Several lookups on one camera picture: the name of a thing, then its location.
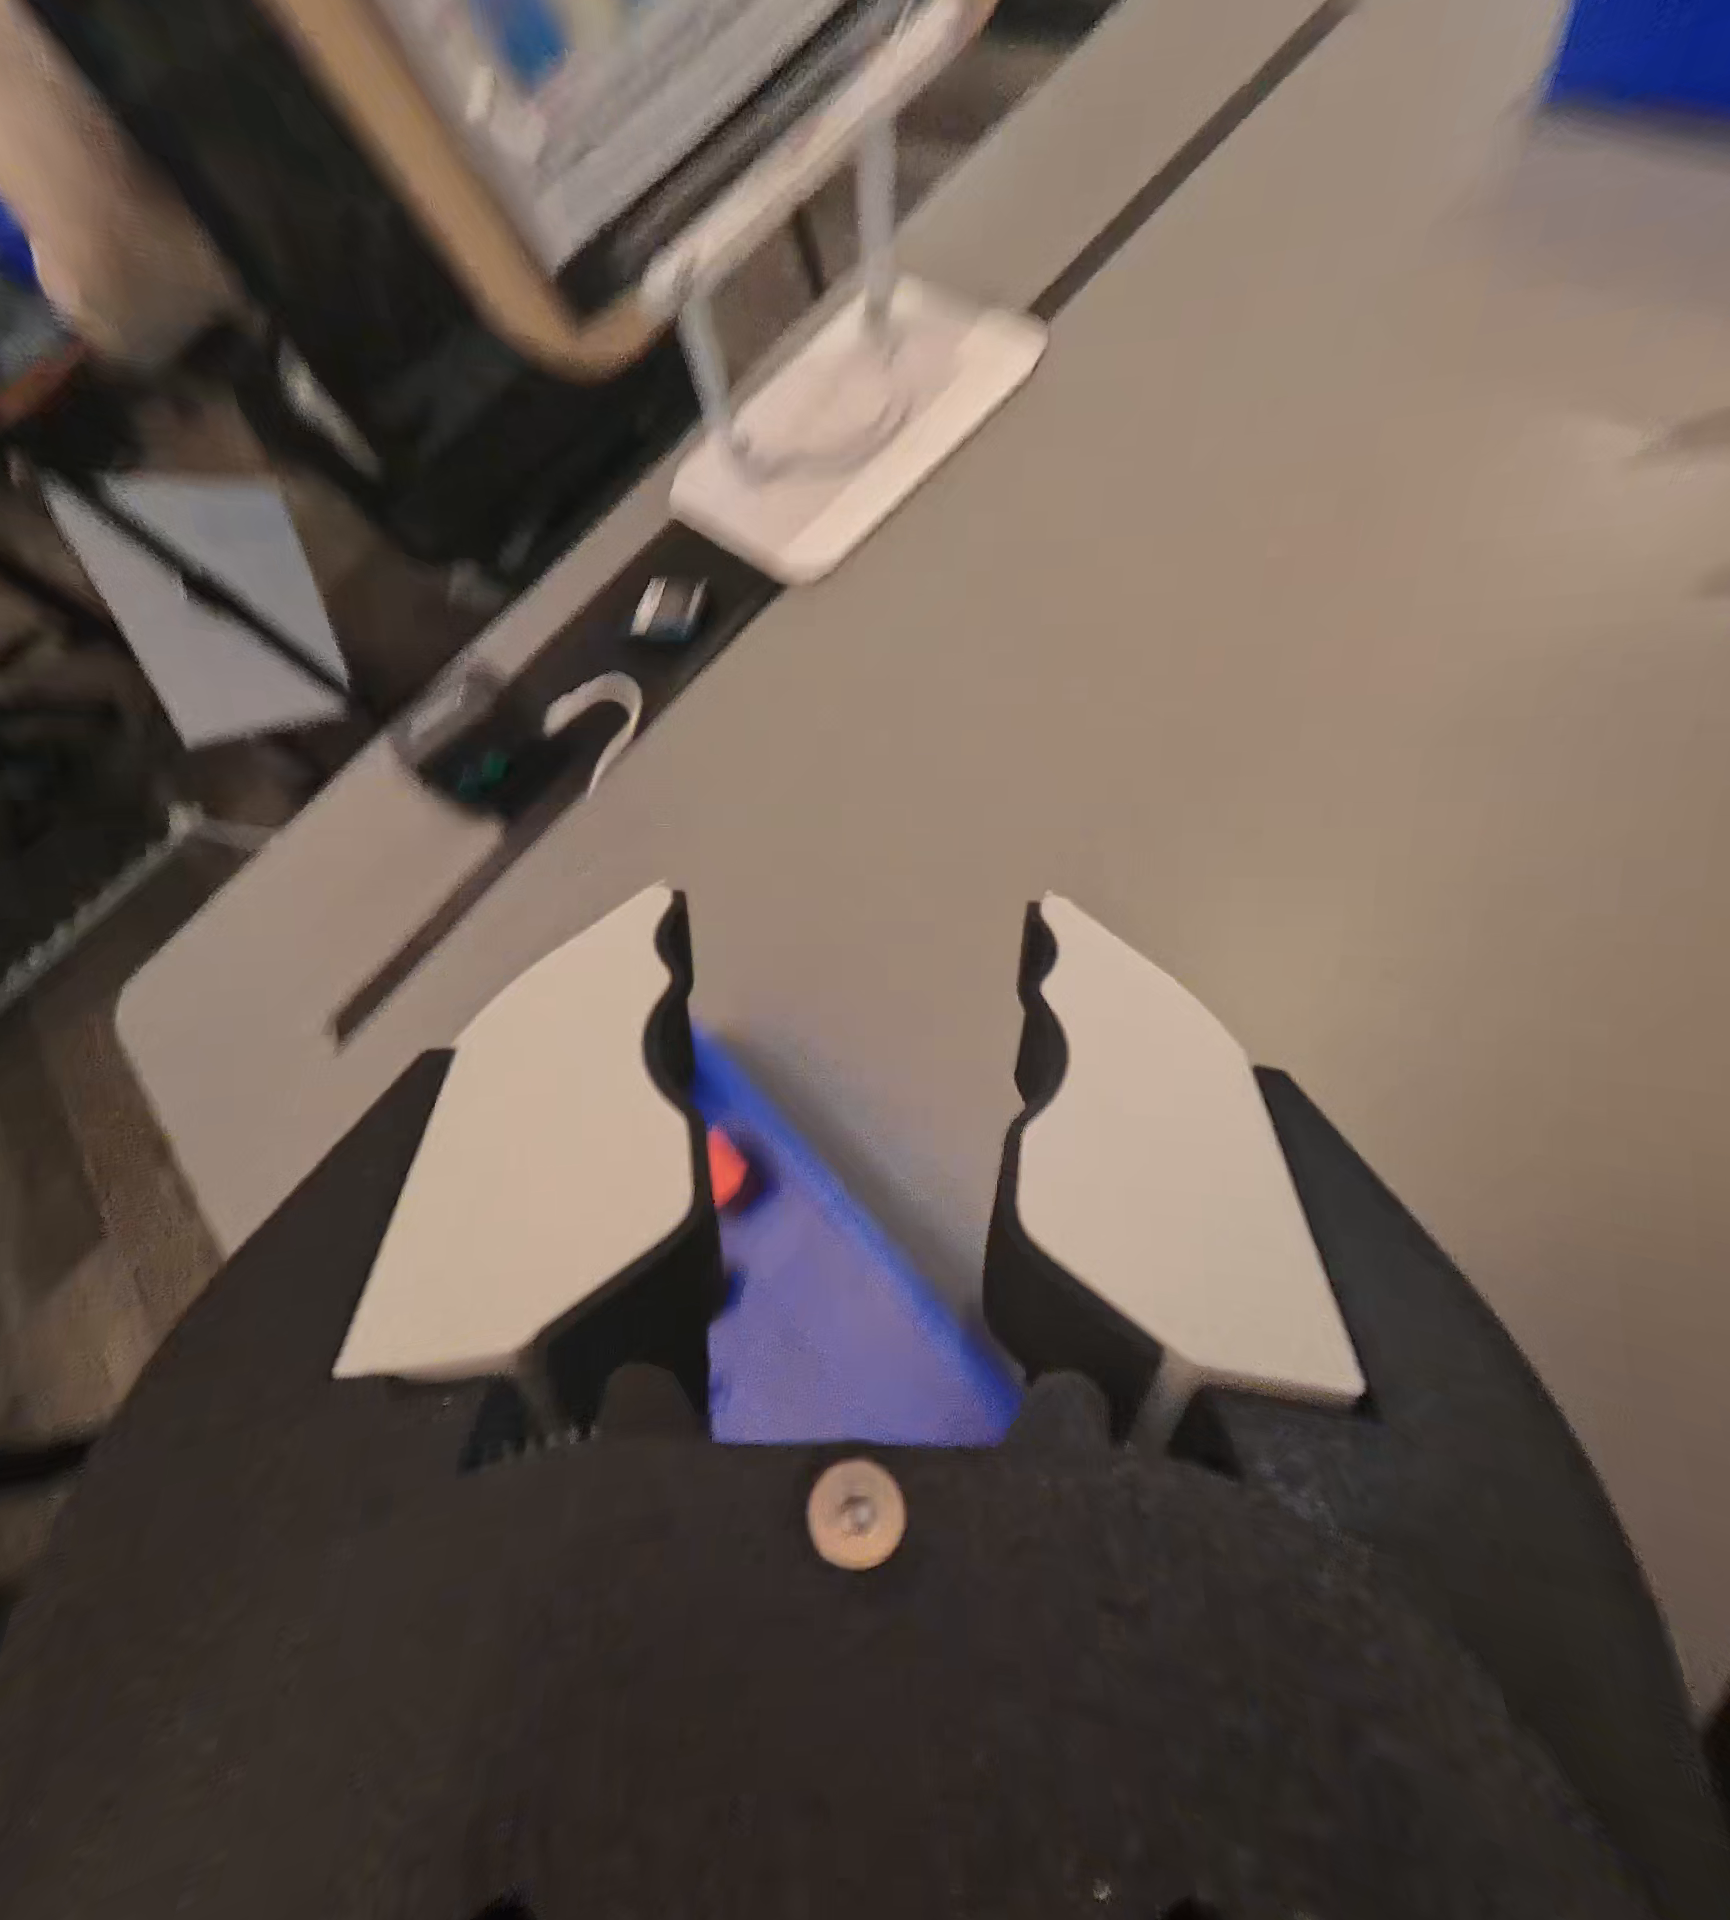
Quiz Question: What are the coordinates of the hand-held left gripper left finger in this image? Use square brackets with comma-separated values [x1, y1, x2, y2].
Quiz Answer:
[332, 886, 727, 1438]

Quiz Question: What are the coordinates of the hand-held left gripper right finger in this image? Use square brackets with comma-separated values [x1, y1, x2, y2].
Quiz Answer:
[981, 892, 1368, 1445]

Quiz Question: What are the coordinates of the blue plastic bin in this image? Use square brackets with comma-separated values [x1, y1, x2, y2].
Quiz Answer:
[688, 1028, 1025, 1449]
[1544, 0, 1730, 134]

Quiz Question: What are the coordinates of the black battery charger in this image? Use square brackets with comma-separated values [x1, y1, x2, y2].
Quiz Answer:
[408, 675, 545, 818]

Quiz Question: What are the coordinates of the white paper sheet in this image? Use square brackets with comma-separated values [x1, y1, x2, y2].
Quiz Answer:
[44, 472, 353, 752]

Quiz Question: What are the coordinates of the white desk stand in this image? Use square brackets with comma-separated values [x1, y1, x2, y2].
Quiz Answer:
[641, 0, 1051, 587]

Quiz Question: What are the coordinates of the tan framed display screen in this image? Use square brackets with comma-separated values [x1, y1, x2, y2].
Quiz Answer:
[264, 0, 988, 384]

